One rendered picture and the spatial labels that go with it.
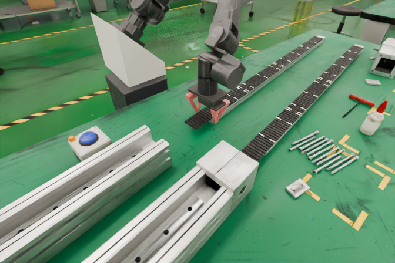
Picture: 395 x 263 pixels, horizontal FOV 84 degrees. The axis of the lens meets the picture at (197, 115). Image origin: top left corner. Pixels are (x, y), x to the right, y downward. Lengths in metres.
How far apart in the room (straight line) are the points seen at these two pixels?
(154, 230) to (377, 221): 0.47
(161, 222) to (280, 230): 0.24
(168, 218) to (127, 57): 0.60
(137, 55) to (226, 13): 0.41
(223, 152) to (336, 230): 0.28
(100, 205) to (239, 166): 0.30
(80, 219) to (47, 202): 0.08
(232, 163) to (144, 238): 0.22
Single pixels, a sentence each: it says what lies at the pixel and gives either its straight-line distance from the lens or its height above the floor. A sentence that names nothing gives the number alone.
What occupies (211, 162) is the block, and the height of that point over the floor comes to 0.87.
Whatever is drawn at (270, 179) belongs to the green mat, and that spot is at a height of 0.78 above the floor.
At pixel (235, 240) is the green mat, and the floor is 0.78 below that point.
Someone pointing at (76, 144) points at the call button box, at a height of 0.84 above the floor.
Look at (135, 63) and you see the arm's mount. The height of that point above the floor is 0.87.
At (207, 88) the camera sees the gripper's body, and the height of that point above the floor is 0.93.
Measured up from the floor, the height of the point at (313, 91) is 0.81.
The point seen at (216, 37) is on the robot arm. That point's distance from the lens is 0.58.
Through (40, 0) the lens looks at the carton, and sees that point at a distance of 5.18.
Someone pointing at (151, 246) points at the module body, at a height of 0.84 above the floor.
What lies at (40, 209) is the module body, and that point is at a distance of 0.56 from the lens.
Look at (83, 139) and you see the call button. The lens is 0.63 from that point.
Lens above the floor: 1.25
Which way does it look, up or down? 39 degrees down
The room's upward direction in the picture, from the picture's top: straight up
